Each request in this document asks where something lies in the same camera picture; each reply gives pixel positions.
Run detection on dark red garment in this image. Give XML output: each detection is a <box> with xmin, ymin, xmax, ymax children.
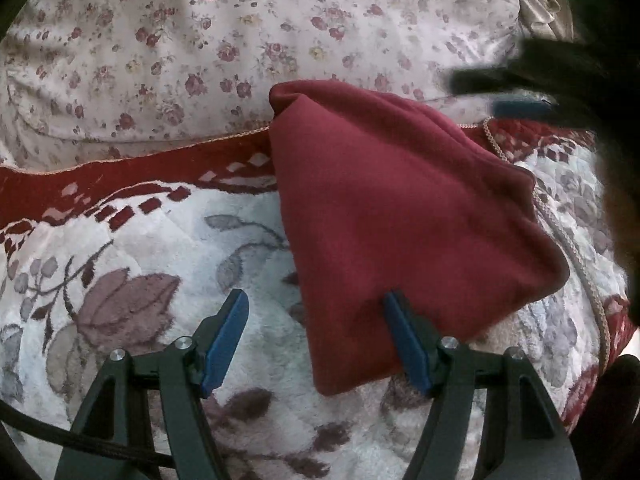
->
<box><xmin>269</xmin><ymin>80</ymin><xmax>570</xmax><ymax>396</ymax></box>

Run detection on red and white floral blanket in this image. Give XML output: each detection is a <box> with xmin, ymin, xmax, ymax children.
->
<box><xmin>1</xmin><ymin>120</ymin><xmax>634</xmax><ymax>479</ymax></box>

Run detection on black cable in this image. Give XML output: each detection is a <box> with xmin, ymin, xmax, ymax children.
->
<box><xmin>0</xmin><ymin>401</ymin><xmax>177</xmax><ymax>468</ymax></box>

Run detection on floral white pillow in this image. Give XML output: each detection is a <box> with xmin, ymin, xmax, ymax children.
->
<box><xmin>1</xmin><ymin>0</ymin><xmax>520</xmax><ymax>170</ymax></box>

